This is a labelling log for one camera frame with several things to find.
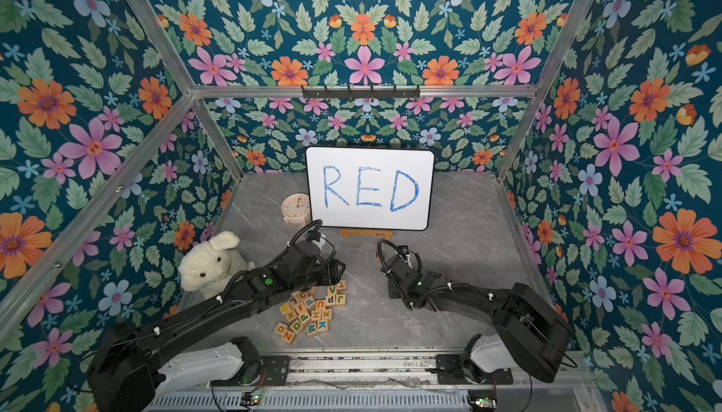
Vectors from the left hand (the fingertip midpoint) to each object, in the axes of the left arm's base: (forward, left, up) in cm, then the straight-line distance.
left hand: (343, 267), depth 80 cm
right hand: (0, -17, -10) cm, 20 cm away
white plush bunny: (0, +35, +8) cm, 36 cm away
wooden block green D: (-12, +14, -10) cm, 21 cm away
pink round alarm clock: (+31, +20, -10) cm, 38 cm away
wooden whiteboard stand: (+16, -8, -7) cm, 19 cm away
